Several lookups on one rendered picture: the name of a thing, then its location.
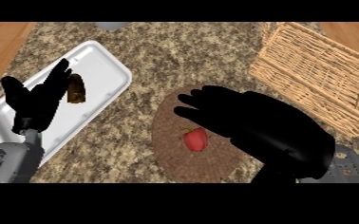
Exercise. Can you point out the white rectangular tray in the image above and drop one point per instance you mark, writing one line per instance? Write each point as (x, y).
(84, 88)

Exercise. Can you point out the pale grey round object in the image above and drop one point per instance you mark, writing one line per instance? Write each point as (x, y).
(111, 25)

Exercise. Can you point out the red bell pepper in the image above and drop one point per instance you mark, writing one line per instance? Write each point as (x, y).
(196, 140)

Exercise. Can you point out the woven wicker basket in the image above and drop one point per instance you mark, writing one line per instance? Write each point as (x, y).
(310, 76)

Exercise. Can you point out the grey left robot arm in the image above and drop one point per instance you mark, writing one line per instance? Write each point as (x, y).
(19, 159)

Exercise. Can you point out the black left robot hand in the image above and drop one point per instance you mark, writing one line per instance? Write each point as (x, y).
(40, 99)

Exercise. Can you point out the dark brown food piece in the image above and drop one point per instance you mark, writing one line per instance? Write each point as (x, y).
(75, 90)

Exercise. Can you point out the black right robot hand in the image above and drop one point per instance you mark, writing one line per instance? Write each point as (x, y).
(266, 123)

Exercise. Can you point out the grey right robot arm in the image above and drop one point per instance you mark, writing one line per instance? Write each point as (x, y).
(337, 166)

